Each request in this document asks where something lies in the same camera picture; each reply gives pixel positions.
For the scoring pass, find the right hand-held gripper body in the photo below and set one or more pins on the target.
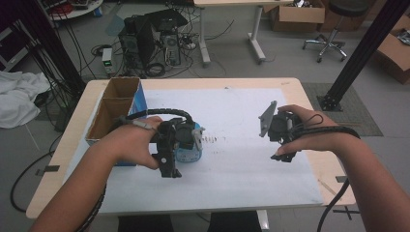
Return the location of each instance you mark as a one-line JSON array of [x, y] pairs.
[[278, 127]]

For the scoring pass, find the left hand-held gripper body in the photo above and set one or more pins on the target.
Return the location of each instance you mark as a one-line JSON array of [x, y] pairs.
[[182, 135]]

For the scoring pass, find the blue and white cup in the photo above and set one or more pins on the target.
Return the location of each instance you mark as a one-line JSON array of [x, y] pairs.
[[188, 155]]

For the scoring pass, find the person's right hand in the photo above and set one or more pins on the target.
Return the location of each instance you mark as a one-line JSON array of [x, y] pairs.
[[317, 135]]

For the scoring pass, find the person's left hand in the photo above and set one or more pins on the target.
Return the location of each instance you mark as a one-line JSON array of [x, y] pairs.
[[135, 143]]

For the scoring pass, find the white table mat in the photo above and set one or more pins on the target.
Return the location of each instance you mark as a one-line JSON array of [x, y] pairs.
[[238, 174]]

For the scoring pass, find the grey tape strip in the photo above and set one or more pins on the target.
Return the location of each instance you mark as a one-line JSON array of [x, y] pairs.
[[341, 179], [48, 169]]

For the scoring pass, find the white table leg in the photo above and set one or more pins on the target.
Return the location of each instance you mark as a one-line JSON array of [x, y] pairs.
[[262, 220]]

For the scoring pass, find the open cardboard box blue side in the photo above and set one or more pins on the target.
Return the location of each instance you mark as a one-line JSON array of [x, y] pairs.
[[111, 111]]

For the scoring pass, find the grey floor mat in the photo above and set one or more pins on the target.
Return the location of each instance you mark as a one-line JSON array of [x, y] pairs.
[[354, 112]]

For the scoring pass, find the black tape cross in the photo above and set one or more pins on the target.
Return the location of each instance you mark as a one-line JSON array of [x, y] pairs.
[[346, 212]]

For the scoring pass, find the grey computer tower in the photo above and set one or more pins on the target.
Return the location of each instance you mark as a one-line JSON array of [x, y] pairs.
[[171, 50]]

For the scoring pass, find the black office chair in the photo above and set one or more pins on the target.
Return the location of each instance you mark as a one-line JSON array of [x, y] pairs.
[[328, 42]]

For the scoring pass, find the black computer tower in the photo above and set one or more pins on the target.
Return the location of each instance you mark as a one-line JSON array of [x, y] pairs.
[[135, 45]]

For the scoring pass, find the white desk with metal legs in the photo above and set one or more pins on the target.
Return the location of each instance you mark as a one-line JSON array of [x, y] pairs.
[[203, 35]]

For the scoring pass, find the white power supply unit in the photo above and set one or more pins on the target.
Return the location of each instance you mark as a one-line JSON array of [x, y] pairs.
[[107, 61]]

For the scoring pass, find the black metal stand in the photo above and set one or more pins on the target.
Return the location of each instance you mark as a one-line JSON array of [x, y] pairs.
[[361, 51]]

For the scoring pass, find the brown cardboard box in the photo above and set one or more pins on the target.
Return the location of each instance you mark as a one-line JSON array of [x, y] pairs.
[[299, 16]]

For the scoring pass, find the large open cardboard box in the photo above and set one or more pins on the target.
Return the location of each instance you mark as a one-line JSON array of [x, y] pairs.
[[395, 54]]

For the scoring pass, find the round white table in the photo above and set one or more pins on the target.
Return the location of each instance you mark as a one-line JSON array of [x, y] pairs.
[[77, 11]]

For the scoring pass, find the white cloth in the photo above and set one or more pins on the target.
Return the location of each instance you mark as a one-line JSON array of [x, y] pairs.
[[17, 96]]

